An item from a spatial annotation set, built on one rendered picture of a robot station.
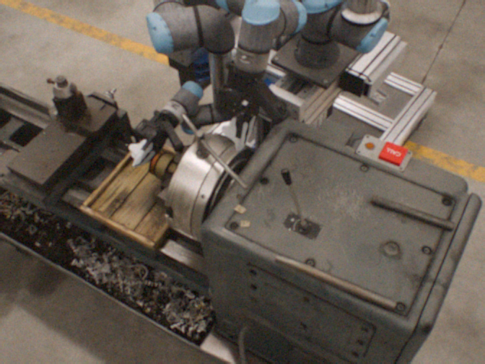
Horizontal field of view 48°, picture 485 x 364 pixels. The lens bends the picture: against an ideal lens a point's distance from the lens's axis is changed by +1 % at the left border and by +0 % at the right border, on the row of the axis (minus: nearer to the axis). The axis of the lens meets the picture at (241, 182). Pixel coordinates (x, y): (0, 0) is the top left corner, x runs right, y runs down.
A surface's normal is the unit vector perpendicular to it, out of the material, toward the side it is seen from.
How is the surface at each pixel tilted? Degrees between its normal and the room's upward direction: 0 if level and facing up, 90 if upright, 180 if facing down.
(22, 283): 0
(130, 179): 0
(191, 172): 24
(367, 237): 0
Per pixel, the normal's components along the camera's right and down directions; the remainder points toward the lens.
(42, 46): -0.04, -0.58
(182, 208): -0.47, 0.35
